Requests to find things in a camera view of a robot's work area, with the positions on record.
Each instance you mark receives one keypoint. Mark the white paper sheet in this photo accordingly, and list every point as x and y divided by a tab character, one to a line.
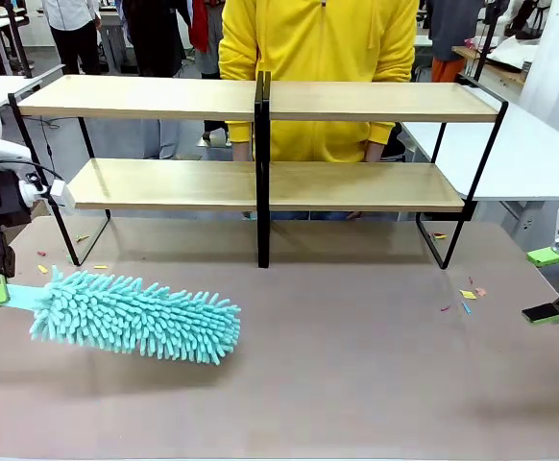
524	48

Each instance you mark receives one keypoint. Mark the wooden workbench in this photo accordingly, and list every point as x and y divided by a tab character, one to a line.
500	72

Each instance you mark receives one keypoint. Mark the teal paper strip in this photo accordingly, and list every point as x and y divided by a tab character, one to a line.
467	308

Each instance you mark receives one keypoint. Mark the bystander in black clothes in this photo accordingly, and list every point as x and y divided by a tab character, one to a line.
154	38

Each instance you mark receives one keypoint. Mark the person's left forearm yellow sleeve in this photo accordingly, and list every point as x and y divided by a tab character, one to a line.
380	132

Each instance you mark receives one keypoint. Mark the large white table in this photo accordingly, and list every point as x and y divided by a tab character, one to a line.
510	158

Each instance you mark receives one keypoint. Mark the person's yellow hoodie torso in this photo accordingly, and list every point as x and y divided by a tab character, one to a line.
318	48

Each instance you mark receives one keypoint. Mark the wooden shelf unit black frame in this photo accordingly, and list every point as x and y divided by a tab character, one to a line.
380	103
140	98

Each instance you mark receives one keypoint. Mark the person's right hand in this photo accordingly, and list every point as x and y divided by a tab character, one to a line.
242	151

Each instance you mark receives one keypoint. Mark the grey metal cart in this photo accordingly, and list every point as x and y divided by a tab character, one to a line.
116	43

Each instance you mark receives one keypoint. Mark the bystander white shirt black trousers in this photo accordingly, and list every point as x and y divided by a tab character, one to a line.
75	43

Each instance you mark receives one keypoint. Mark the white table with thin edge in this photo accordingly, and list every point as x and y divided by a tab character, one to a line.
25	84

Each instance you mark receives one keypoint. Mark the bystander in orange trousers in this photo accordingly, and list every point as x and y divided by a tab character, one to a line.
447	69

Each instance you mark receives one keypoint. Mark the pink paper scrap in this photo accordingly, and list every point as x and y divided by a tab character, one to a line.
480	291

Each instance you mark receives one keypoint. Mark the person's left hand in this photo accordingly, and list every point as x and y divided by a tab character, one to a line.
375	151

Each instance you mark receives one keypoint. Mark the bystander with red jacket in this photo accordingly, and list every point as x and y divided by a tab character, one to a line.
202	24

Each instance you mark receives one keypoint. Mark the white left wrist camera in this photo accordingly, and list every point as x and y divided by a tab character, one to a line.
58	194

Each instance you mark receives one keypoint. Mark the teal microfiber duster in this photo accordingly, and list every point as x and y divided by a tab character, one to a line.
140	317

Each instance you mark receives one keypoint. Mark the person's right forearm yellow sleeve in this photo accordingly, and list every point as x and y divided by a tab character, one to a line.
238	132

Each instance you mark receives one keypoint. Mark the yellow paper square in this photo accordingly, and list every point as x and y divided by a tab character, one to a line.
468	294

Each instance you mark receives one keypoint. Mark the black metal pole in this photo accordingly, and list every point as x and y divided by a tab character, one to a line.
20	43
486	43

